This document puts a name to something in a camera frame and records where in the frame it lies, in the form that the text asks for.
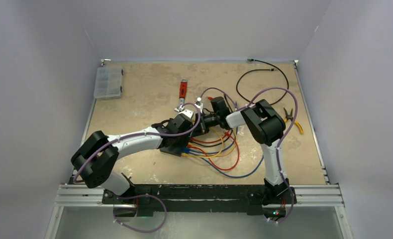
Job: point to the yellow black pliers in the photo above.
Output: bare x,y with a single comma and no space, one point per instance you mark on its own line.
290,117

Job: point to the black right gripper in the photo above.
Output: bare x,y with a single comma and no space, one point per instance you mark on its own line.
204,129

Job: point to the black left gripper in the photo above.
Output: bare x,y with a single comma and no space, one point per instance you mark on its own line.
182,141

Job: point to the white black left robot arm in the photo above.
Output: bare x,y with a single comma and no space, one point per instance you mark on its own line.
96,158

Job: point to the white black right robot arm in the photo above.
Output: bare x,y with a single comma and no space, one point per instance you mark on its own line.
267,127

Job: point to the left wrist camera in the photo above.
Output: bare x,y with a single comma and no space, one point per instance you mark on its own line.
185,112

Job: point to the aluminium frame rail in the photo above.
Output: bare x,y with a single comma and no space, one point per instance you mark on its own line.
79,213

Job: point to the clear plastic organizer box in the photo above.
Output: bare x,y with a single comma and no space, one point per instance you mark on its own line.
108,82

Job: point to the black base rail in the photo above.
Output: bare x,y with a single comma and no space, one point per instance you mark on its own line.
150,198

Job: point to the black network switch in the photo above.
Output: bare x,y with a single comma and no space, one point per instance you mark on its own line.
173,150

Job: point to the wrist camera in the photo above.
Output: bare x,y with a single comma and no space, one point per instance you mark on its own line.
199,104
185,112

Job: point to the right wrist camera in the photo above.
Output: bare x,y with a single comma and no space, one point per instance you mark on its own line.
199,104

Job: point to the silver adjustable wrench red handle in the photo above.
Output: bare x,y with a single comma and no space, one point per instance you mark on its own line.
182,95

